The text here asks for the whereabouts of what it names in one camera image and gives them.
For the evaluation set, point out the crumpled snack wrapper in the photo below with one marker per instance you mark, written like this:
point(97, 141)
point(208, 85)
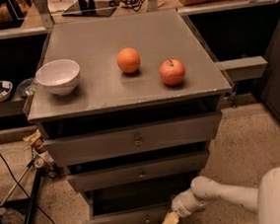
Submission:
point(34, 140)

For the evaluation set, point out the black monitor base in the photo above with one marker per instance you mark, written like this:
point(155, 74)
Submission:
point(90, 8)

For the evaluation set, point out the grey drawer cabinet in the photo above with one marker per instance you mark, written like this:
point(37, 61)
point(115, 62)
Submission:
point(106, 98)

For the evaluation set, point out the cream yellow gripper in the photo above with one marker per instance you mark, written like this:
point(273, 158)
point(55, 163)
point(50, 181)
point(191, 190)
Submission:
point(181, 206)

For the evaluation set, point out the orange fruit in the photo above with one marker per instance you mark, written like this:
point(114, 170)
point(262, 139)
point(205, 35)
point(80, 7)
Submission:
point(128, 60)

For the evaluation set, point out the grey top drawer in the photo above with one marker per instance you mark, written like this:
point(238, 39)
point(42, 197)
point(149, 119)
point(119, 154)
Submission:
point(72, 150)

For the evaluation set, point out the clear plastic bottle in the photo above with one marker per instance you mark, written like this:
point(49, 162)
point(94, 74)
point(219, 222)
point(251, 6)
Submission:
point(11, 216)

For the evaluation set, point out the black tripod stand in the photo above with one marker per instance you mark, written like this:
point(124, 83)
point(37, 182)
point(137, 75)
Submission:
point(32, 198)

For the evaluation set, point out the dark small bowl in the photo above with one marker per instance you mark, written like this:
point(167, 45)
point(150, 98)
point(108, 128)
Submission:
point(26, 88)

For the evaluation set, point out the grey drawer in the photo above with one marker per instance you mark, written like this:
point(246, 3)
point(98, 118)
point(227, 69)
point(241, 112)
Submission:
point(137, 172)
point(72, 150)
point(137, 203)

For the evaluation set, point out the red apple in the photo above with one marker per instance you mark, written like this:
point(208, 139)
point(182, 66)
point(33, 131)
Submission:
point(172, 72)

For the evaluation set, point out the grey left shelf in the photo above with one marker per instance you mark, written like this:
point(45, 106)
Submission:
point(12, 107)

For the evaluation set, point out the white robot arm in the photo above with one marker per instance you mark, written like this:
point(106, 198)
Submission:
point(264, 200)

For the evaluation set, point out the grey side shelf right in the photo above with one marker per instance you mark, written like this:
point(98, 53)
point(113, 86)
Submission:
point(246, 68)

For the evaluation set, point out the grey middle drawer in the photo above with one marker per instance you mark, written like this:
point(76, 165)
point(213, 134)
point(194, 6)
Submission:
point(137, 172)

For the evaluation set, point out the grey bottom drawer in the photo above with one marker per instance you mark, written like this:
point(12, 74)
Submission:
point(137, 203)

